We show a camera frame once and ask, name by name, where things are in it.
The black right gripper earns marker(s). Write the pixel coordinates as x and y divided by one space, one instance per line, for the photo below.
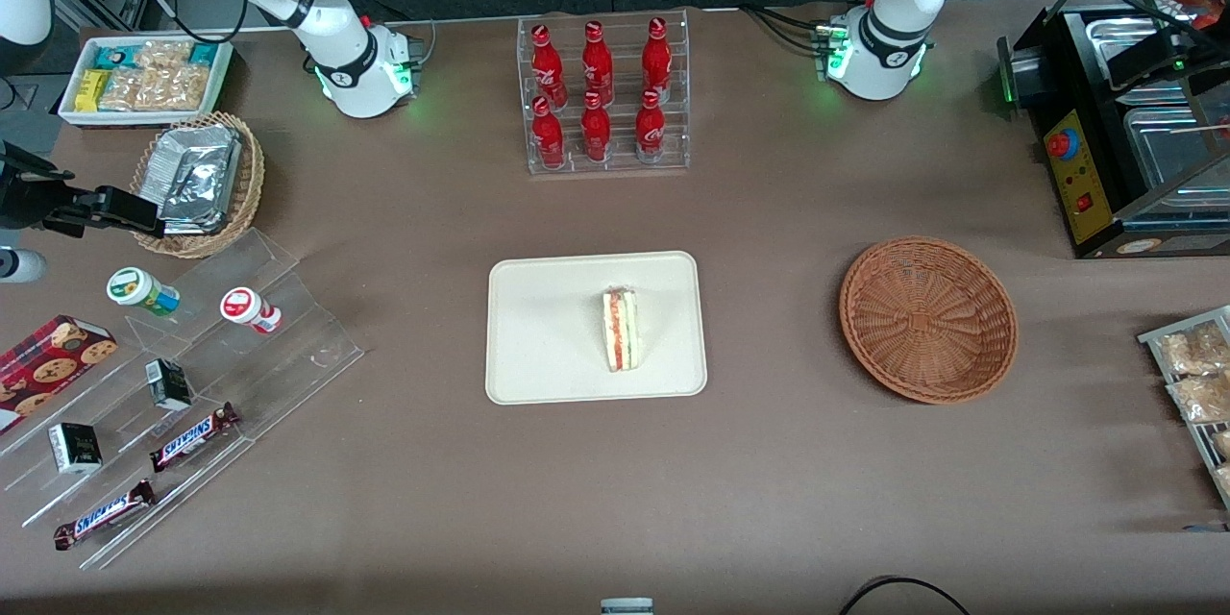
27 202

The triangle sandwich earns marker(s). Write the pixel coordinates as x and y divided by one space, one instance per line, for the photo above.
620 332

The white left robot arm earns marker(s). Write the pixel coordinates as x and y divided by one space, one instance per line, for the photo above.
889 48

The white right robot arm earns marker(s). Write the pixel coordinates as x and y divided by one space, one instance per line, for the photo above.
336 67

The oval tan wicker basket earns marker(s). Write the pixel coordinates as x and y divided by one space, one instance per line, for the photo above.
252 183

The cream plastic tray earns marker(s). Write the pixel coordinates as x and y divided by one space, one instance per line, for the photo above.
538 327

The round brown wicker basket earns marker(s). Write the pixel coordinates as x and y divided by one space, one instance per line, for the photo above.
927 317

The grey metal snack tray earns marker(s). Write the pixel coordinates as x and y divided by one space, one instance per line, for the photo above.
1192 442

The silver foil pack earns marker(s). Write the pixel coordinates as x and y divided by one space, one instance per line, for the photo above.
197 207
197 149

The green lid white cup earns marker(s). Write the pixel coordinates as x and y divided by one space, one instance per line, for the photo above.
135 288

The white snack bin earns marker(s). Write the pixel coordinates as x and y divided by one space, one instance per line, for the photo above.
154 119

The clear bag of nuts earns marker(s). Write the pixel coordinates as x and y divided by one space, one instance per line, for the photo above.
163 56
178 86
125 88

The yellow snack bar pack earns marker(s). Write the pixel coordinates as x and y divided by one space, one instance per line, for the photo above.
91 91

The red lid white cup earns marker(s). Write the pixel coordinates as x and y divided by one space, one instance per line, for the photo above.
240 306

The teal snack pack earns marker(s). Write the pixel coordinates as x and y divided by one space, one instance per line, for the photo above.
110 58
204 54

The red cookie box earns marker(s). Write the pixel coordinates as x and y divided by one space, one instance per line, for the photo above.
48 370

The small black carton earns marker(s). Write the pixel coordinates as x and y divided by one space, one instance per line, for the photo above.
75 449
169 386

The clear acrylic stepped display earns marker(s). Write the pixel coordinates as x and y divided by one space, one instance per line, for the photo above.
307 346

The brown Snickers bar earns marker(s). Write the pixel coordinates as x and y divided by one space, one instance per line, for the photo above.
192 437
104 515

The red cola bottle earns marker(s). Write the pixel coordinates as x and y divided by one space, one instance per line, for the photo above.
596 133
657 62
651 130
548 139
598 67
548 67

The clear acrylic bottle rack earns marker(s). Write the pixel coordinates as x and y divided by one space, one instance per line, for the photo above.
620 163

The small grey device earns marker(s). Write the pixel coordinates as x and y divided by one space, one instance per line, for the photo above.
627 607

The black food warmer, yellow panel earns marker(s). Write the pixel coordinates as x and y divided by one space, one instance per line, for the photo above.
1081 173

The steel warmer pan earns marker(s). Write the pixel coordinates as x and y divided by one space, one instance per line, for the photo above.
1115 19
1172 154

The clear bag of rice snacks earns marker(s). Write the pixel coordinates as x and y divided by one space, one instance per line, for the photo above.
1196 351
1224 479
1206 399
1222 445

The small dark flat object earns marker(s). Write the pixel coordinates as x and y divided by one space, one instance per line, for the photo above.
1211 528

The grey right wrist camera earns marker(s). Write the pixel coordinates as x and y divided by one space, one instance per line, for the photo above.
19 266

